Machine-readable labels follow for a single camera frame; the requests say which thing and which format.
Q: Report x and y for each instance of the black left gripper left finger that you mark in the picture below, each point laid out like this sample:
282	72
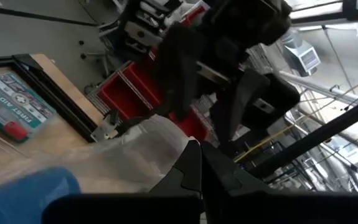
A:
185	177

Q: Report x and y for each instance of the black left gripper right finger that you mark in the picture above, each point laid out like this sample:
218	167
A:
228	180

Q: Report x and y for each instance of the clear plastic bag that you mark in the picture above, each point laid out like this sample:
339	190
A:
141	146

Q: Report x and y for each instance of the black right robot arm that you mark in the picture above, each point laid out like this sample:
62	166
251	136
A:
178	68

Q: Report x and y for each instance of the blue bandage roll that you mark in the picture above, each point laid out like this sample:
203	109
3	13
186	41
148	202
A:
20	193

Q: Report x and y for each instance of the white ceiling vent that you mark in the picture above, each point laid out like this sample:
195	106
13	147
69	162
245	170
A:
303	59

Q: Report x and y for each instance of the office chair base with casters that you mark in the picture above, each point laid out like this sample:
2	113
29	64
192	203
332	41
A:
97	54

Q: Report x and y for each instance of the teal white first aid kit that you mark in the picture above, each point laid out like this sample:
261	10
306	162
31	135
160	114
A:
13	102

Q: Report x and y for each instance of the silver ceiling duct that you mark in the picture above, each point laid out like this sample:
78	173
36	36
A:
289	36

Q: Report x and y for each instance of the grey metal bracket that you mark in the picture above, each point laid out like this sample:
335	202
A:
102	132

